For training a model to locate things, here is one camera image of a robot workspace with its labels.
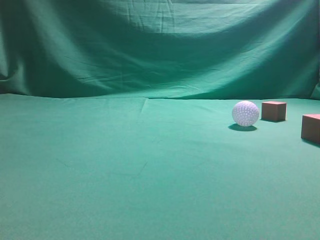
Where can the red-brown cube block far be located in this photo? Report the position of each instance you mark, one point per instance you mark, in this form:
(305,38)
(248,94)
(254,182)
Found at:
(274,111)

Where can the red-brown cube block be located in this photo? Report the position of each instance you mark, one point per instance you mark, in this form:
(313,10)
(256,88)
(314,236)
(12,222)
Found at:
(274,111)
(310,128)

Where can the red-brown cube block near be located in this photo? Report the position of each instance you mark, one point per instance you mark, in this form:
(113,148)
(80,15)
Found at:
(310,128)

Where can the white dimpled ball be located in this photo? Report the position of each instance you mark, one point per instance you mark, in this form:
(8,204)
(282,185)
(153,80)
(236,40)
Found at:
(245,113)

